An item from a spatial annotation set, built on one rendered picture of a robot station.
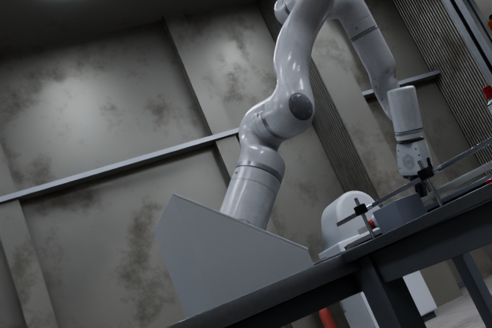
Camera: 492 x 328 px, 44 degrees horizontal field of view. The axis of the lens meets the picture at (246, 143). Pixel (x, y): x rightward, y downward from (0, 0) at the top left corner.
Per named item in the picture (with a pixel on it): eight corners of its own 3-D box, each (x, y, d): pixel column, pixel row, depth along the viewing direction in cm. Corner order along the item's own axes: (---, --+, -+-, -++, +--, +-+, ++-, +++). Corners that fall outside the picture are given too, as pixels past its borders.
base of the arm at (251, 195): (280, 251, 133) (303, 178, 141) (200, 220, 132) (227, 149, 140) (263, 269, 150) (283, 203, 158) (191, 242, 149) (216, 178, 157)
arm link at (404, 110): (391, 132, 187) (397, 133, 178) (383, 91, 186) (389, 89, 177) (418, 127, 187) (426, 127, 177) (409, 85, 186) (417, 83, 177)
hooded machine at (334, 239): (384, 343, 626) (320, 200, 667) (355, 347, 690) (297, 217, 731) (444, 313, 656) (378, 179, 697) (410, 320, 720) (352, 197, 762)
